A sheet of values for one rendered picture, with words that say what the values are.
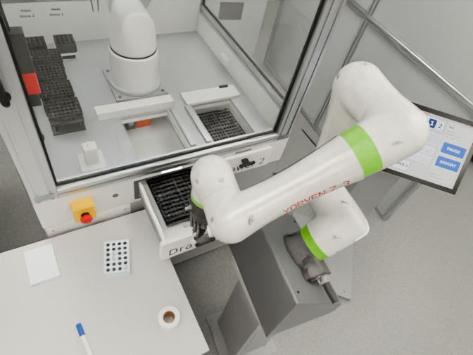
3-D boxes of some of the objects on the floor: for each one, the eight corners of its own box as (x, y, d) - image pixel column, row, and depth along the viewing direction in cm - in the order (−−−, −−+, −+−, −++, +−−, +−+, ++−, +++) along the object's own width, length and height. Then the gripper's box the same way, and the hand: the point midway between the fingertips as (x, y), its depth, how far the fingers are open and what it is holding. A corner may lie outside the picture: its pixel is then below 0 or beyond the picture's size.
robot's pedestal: (276, 351, 187) (333, 301, 129) (226, 375, 175) (263, 332, 117) (253, 299, 202) (293, 233, 145) (205, 318, 190) (229, 254, 133)
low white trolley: (189, 389, 168) (210, 349, 110) (48, 468, 141) (-21, 470, 84) (148, 282, 197) (148, 208, 139) (25, 332, 170) (-39, 264, 112)
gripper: (183, 192, 100) (177, 231, 119) (203, 229, 94) (193, 264, 113) (206, 184, 104) (197, 224, 122) (226, 220, 98) (213, 256, 116)
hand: (196, 239), depth 115 cm, fingers closed
